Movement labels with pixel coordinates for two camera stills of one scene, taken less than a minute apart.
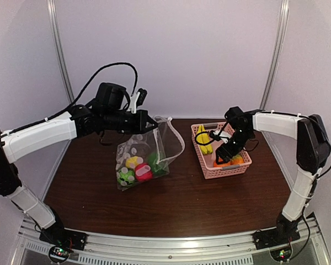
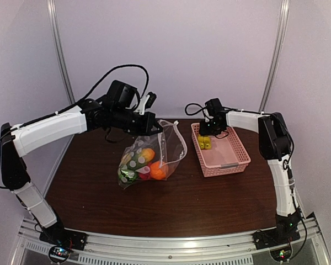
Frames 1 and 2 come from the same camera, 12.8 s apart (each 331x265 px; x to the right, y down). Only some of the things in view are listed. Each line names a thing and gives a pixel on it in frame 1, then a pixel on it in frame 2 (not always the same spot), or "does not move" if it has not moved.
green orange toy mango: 236,159 -> 137,158
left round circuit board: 58,254 does not move
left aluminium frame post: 52,8 does not move
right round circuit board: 280,255 does not move
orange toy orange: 220,159 -> 157,173
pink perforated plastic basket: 207,161 does not move
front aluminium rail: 231,249 does not move
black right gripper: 229,152 -> 204,131
